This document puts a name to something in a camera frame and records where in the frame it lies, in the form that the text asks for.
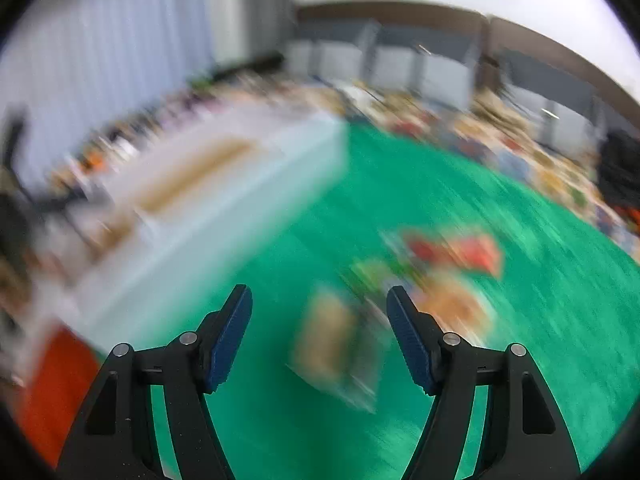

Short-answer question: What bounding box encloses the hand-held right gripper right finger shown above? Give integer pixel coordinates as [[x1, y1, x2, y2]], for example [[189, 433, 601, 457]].
[[386, 285, 583, 480]]

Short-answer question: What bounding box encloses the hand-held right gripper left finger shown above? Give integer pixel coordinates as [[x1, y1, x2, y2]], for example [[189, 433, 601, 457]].
[[57, 284, 253, 480]]

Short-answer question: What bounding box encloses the green sausage packet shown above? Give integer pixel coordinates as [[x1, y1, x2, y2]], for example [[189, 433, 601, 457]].
[[347, 257, 401, 301]]

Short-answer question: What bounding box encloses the bread in clear wrapper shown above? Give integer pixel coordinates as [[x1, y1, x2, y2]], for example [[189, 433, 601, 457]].
[[287, 285, 388, 413]]

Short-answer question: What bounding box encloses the red and green snack packet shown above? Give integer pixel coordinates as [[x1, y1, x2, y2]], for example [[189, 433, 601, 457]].
[[405, 232, 503, 278]]

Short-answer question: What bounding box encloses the white table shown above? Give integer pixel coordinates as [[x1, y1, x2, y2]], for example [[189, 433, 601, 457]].
[[30, 110, 348, 361]]

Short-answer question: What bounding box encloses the green patterned cloth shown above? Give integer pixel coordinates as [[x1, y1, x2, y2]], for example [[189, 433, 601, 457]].
[[150, 122, 640, 480]]

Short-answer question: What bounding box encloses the orange red object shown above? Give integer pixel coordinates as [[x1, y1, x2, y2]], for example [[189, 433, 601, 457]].
[[27, 325, 103, 466]]

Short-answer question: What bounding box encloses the floral bed sheet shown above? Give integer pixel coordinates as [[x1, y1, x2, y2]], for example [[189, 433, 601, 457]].
[[345, 80, 640, 256]]

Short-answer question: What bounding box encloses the row of assorted small items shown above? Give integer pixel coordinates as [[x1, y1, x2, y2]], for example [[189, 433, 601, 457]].
[[50, 67, 346, 191]]

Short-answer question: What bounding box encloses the black and orange bag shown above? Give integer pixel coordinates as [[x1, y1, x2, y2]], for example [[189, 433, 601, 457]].
[[597, 130, 640, 216]]

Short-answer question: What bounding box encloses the black tripod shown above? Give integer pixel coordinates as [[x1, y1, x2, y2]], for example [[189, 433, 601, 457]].
[[0, 105, 96, 241]]

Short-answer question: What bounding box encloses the light curtain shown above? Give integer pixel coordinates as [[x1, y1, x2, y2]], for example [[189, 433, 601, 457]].
[[7, 0, 296, 171]]

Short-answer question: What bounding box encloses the brown headboard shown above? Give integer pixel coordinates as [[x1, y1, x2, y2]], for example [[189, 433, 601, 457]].
[[295, 2, 640, 106]]

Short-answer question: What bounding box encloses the grey strapped pillow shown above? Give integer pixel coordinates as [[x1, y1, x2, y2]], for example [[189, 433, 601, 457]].
[[292, 20, 373, 86], [500, 50, 603, 153], [375, 25, 481, 108]]

